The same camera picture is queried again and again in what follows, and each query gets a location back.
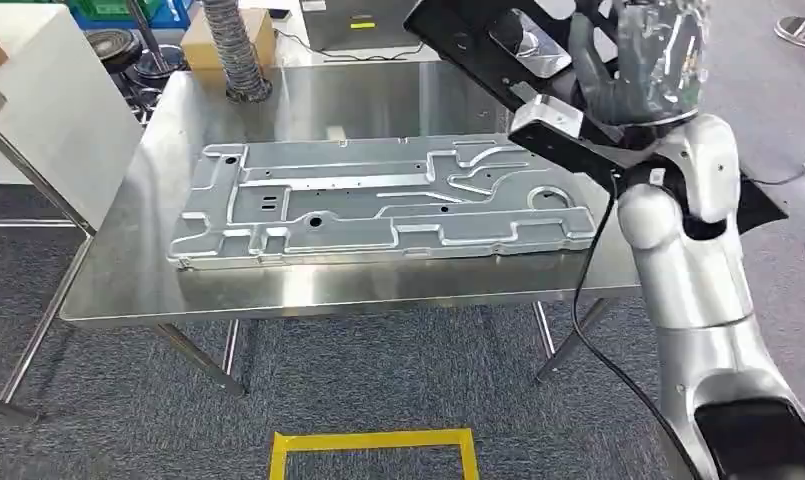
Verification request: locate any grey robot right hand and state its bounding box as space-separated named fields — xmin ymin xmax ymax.
xmin=567 ymin=0 xmax=712 ymax=128

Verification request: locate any black plastic panel with cutouts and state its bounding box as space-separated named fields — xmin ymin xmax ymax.
xmin=403 ymin=0 xmax=790 ymax=237

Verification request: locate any silver stanchion base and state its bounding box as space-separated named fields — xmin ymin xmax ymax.
xmin=774 ymin=0 xmax=805 ymax=50

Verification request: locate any grey metal box yellow label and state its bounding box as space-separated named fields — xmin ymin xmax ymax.
xmin=299 ymin=0 xmax=438 ymax=54

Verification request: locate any stamped silver metal panel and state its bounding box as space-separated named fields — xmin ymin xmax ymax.
xmin=167 ymin=133 xmax=599 ymax=272

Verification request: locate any stainless steel table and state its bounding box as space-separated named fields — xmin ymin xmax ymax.
xmin=0 ymin=59 xmax=643 ymax=405

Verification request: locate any brown cardboard box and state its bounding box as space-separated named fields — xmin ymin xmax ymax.
xmin=179 ymin=7 xmax=278 ymax=72

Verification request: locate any yellow floor tape square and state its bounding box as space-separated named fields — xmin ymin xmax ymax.
xmin=267 ymin=427 xmax=481 ymax=480

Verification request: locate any blue crate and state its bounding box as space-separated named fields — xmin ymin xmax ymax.
xmin=70 ymin=0 xmax=196 ymax=32

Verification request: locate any black round metal part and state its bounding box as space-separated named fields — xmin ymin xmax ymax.
xmin=132 ymin=44 xmax=189 ymax=89

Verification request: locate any black round speaker part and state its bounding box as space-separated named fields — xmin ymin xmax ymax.
xmin=86 ymin=28 xmax=144 ymax=75

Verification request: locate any green crate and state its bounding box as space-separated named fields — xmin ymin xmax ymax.
xmin=66 ymin=0 xmax=163 ymax=22

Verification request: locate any white cabinet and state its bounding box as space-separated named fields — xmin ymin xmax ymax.
xmin=0 ymin=2 xmax=146 ymax=234

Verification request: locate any grey side table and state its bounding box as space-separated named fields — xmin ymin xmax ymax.
xmin=0 ymin=84 xmax=98 ymax=426

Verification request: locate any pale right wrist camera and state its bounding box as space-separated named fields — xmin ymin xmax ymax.
xmin=507 ymin=93 xmax=623 ymax=194

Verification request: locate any black floor cable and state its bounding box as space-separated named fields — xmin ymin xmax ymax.
xmin=748 ymin=153 xmax=805 ymax=188

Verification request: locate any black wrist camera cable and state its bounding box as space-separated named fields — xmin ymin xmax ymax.
xmin=571 ymin=173 xmax=706 ymax=480

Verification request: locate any black cable on bench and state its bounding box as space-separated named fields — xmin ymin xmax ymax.
xmin=272 ymin=26 xmax=438 ymax=64

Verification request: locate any grey corrugated hose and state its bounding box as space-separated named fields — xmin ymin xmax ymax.
xmin=199 ymin=0 xmax=273 ymax=105

